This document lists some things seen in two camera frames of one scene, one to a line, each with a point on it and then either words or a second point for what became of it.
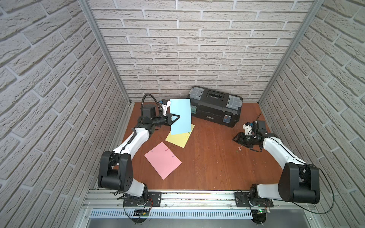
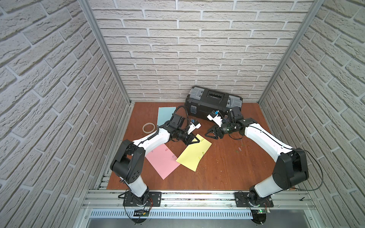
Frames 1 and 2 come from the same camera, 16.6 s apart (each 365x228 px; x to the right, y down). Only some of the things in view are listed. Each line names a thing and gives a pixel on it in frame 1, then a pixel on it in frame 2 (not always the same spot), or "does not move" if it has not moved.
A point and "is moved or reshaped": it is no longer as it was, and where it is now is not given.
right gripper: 241,137 → 217,130
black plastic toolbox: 215,106 does not move
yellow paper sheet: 180,139 is moved or reshaped
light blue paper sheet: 182,108 is moved or reshaped
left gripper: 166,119 → 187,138
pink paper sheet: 163,160 does not move
